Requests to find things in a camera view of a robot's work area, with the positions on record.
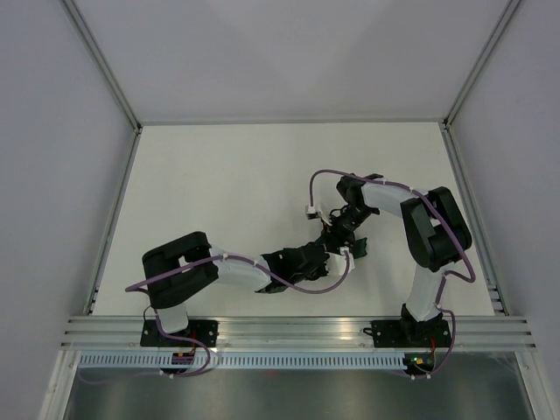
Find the left aluminium frame post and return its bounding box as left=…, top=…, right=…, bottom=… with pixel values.
left=59, top=0, right=144, bottom=135

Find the right aluminium frame post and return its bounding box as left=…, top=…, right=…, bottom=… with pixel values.
left=439, top=0, right=524, bottom=131

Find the aluminium front rail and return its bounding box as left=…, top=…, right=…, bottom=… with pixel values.
left=59, top=316, right=536, bottom=353

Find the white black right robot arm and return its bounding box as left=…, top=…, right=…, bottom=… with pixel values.
left=320, top=174, right=473, bottom=348

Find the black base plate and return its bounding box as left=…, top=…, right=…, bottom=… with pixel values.
left=361, top=319, right=452, bottom=348
left=140, top=319, right=219, bottom=347

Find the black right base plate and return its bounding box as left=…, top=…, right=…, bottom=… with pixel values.
left=361, top=319, right=452, bottom=348

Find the dark green cloth napkin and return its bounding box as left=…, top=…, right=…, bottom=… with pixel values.
left=351, top=237, right=368, bottom=259

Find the aluminium frame post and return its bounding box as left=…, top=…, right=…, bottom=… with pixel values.
left=439, top=0, right=524, bottom=131
left=59, top=0, right=144, bottom=135

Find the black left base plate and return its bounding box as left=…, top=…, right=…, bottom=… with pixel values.
left=140, top=319, right=219, bottom=347

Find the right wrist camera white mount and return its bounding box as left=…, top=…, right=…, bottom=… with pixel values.
left=305, top=204, right=331, bottom=225

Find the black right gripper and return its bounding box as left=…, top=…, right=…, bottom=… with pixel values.
left=320, top=206, right=375, bottom=257

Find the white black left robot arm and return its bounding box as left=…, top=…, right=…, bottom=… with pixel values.
left=142, top=231, right=329, bottom=347

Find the white slotted cable duct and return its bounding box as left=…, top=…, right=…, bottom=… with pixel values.
left=79, top=352, right=405, bottom=370

